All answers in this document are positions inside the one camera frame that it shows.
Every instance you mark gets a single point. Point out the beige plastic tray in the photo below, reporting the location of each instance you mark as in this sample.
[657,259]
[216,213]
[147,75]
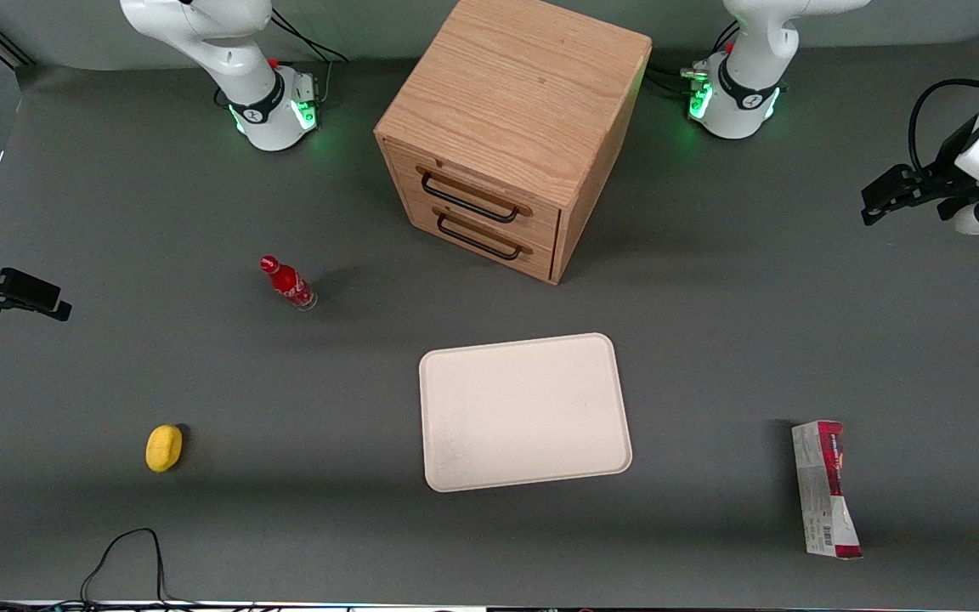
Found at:
[523,412]

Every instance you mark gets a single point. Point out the red cookie box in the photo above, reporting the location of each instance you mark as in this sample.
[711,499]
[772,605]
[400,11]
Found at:
[827,489]

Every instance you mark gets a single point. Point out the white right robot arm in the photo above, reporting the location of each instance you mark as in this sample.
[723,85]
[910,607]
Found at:
[243,76]

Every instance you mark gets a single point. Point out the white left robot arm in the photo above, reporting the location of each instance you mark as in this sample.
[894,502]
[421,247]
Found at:
[753,72]

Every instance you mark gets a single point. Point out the oak wooden drawer cabinet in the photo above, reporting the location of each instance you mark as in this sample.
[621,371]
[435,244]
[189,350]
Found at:
[515,127]

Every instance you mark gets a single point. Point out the yellow sponge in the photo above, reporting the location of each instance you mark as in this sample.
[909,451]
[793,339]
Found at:
[163,448]

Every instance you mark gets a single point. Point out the red cola bottle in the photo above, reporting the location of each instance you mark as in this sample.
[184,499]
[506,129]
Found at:
[289,284]

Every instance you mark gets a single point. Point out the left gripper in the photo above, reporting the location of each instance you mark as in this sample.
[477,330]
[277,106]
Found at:
[942,172]

